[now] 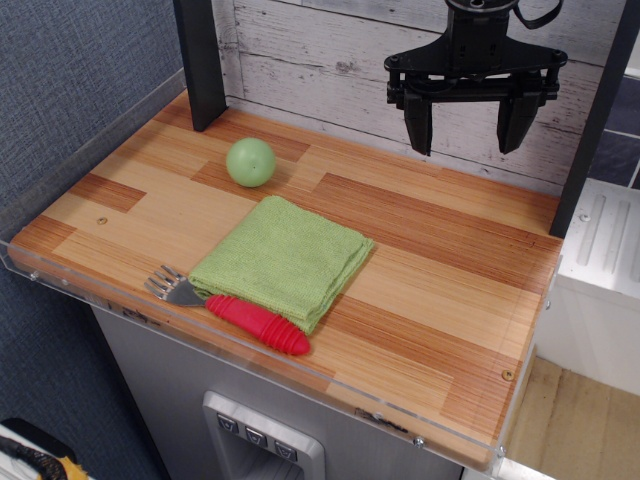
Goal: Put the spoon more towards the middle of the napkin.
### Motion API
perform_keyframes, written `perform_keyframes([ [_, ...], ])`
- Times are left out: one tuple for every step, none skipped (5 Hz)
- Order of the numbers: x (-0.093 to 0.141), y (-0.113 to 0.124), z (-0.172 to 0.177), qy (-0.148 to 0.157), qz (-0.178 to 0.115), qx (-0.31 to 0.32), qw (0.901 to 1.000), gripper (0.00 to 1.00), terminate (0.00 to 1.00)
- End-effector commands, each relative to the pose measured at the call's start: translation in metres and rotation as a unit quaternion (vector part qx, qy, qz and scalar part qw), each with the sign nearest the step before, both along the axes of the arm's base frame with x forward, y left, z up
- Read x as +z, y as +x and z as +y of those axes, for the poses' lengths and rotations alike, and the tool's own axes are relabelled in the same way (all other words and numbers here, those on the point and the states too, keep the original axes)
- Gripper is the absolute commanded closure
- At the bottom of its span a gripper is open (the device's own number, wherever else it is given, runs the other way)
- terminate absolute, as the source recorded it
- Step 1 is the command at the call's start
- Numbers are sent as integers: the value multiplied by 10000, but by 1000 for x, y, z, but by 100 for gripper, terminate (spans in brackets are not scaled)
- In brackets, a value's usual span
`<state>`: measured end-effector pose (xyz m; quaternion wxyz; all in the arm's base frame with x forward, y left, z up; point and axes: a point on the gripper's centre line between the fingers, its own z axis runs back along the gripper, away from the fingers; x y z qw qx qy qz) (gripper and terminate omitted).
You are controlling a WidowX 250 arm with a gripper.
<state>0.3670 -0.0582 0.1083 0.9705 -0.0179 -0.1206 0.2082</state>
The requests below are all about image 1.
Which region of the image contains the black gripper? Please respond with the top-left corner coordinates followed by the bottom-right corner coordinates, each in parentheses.
top-left (384, 1), bottom-right (568, 156)

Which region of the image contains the silver toy fridge cabinet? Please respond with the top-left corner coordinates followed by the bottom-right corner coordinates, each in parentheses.
top-left (95, 309), bottom-right (463, 479)

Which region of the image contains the green cloth napkin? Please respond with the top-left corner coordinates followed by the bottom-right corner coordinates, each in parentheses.
top-left (189, 196), bottom-right (374, 335)

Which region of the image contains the red handled metal fork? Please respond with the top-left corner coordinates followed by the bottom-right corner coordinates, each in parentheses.
top-left (144, 265), bottom-right (311, 356)

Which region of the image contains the white toy sink counter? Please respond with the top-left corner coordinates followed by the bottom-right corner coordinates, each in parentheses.
top-left (534, 179), bottom-right (639, 394)

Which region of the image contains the black left frame post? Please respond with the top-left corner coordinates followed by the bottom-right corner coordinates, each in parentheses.
top-left (173, 0), bottom-right (227, 132)

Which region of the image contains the yellow object bottom left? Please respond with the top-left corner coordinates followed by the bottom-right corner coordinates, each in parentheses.
top-left (58, 456), bottom-right (91, 480)

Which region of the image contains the black braided cable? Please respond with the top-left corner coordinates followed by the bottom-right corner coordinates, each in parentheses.
top-left (0, 434), bottom-right (64, 480)

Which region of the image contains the black frame post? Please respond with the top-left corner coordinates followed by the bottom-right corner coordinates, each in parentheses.
top-left (173, 0), bottom-right (227, 132)
top-left (549, 0), bottom-right (639, 239)

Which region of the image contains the green ball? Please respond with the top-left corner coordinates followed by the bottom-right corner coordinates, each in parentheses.
top-left (226, 138), bottom-right (276, 188)

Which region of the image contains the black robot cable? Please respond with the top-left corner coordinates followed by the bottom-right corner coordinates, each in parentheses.
top-left (514, 0), bottom-right (564, 29)

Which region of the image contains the black right frame post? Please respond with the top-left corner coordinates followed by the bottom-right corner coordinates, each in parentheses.
top-left (549, 0), bottom-right (639, 239)

